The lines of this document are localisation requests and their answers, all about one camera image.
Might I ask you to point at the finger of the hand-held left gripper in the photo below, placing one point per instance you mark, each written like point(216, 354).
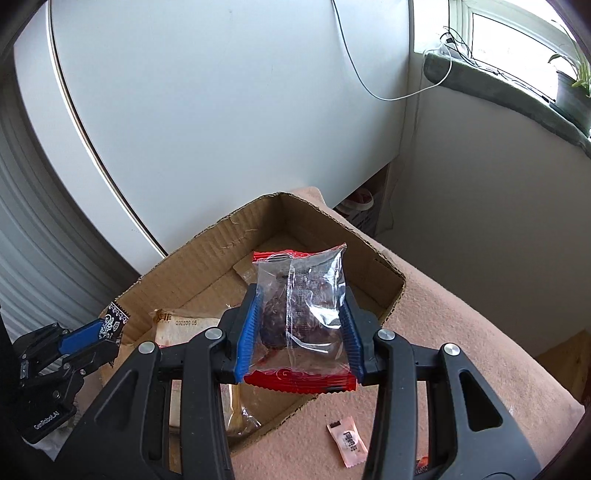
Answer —
point(83, 337)
point(97, 357)

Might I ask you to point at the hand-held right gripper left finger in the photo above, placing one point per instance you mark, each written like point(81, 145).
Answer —
point(247, 337)

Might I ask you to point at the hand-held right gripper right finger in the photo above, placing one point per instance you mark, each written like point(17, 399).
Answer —
point(352, 341)

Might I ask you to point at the green black snack packet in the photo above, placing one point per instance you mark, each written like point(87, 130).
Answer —
point(113, 321)

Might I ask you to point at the red-trimmed clear cake packet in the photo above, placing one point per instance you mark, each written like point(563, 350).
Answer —
point(304, 304)
point(422, 464)

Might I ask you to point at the clear bread packet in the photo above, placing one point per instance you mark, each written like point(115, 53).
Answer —
point(184, 330)

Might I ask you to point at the brown cardboard box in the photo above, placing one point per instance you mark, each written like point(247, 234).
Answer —
point(207, 258)

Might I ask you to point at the pink sachet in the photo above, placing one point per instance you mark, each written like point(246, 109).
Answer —
point(347, 441)

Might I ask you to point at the red white shoe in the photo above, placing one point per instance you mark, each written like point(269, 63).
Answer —
point(358, 201)

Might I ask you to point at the white cabinet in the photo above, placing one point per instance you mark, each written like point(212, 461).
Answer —
point(207, 115)

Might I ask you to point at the grey windowsill cloth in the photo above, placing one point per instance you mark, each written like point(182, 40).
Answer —
point(508, 97)

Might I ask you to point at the potted spider plant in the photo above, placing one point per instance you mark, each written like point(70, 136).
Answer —
point(570, 97)

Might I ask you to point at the white framed window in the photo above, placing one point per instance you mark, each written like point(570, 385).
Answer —
point(508, 37)

